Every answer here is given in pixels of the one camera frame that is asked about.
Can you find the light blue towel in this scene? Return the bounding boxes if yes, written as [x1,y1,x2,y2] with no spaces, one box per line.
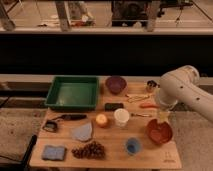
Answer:
[71,122,93,142]

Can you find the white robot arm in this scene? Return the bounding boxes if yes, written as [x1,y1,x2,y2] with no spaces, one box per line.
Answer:
[154,65,213,123]

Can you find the red-brown bowl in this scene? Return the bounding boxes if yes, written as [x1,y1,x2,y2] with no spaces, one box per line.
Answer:
[146,119,173,145]

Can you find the purple bowl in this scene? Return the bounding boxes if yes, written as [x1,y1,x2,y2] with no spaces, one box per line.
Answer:
[105,76,127,94]

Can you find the orange carrot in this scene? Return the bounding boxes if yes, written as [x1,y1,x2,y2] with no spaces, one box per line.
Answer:
[139,103,159,109]

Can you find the metal spoon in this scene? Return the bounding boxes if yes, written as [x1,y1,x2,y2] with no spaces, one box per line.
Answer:
[131,113,152,118]

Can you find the small metal cup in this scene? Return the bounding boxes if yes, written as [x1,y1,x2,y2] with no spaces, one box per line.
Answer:
[146,80,157,93]

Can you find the yellow tongs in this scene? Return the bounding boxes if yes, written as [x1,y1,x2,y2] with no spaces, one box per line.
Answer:
[126,94,149,103]

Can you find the blue cup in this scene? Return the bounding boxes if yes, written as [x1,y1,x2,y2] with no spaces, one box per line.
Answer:
[125,137,141,155]

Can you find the white plastic cup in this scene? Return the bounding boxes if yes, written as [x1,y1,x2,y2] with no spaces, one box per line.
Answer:
[114,108,130,127]

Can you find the black rectangular block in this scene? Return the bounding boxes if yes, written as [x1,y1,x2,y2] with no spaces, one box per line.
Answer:
[104,103,124,111]

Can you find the yellow apple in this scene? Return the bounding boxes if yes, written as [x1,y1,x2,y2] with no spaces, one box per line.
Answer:
[96,114,108,127]

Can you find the bunch of dark grapes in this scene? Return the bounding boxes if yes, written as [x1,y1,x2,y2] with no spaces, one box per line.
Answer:
[71,141,105,159]

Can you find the green plastic tray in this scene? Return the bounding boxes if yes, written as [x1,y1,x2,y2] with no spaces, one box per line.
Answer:
[45,76,99,110]

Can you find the blue sponge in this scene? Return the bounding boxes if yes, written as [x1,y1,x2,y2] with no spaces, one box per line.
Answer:
[41,145,66,161]

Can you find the black handled knife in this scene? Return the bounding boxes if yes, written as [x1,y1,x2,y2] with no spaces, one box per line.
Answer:
[52,114,87,121]

